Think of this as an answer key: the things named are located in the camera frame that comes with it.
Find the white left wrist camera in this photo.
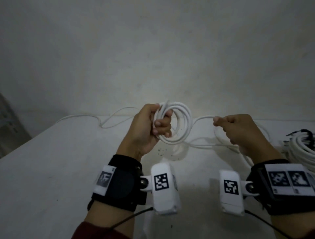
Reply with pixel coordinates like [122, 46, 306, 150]
[140, 162, 182, 216]

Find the person's right hand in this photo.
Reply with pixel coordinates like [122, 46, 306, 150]
[213, 114, 284, 165]

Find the black right wrist strap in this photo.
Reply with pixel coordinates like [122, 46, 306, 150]
[246, 159, 315, 216]

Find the white marker tag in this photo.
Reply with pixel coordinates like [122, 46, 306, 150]
[93, 165, 116, 195]

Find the black wrist strap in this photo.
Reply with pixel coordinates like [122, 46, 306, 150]
[91, 154, 148, 213]
[246, 159, 315, 216]

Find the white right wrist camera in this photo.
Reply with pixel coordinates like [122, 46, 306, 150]
[219, 170, 259, 217]

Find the black left wrist strap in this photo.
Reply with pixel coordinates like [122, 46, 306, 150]
[91, 154, 148, 213]

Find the black cable tie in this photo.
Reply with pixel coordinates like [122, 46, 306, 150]
[286, 129, 315, 139]

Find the coiled white cable bundle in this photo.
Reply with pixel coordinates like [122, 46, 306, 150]
[280, 129, 315, 173]

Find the thin black camera cable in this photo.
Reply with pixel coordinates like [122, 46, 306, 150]
[244, 209, 292, 239]
[108, 207, 154, 230]

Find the person's left hand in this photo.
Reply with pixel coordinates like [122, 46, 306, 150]
[116, 103, 173, 162]

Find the dark red sleeve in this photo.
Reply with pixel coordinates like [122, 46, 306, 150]
[71, 221, 133, 239]

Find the white double marker plate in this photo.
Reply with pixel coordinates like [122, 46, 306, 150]
[264, 163, 315, 196]

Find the person's right forearm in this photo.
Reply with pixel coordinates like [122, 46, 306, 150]
[269, 209, 315, 239]

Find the person's left forearm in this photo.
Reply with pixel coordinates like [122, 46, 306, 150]
[84, 192, 148, 239]

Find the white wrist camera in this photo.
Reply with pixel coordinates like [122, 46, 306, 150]
[140, 162, 182, 216]
[219, 170, 259, 217]

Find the grey leaning panel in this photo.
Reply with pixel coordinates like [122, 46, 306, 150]
[0, 92, 32, 158]

